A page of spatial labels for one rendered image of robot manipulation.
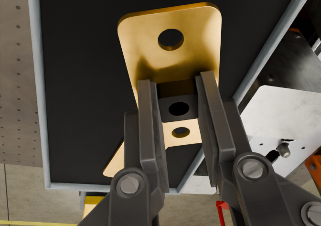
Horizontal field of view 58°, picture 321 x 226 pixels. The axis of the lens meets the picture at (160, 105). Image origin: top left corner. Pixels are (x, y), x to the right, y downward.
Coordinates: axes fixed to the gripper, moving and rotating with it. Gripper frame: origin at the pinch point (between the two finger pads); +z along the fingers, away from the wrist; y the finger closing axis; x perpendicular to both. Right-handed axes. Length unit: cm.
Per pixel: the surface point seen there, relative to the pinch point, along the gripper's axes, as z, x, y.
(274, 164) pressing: 23, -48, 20
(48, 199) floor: 122, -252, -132
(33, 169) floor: 122, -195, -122
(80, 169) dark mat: 7.2, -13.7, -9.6
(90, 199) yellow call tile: 7.8, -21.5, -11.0
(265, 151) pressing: 23, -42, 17
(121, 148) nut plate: 6.9, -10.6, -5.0
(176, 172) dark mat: 7.2, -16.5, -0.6
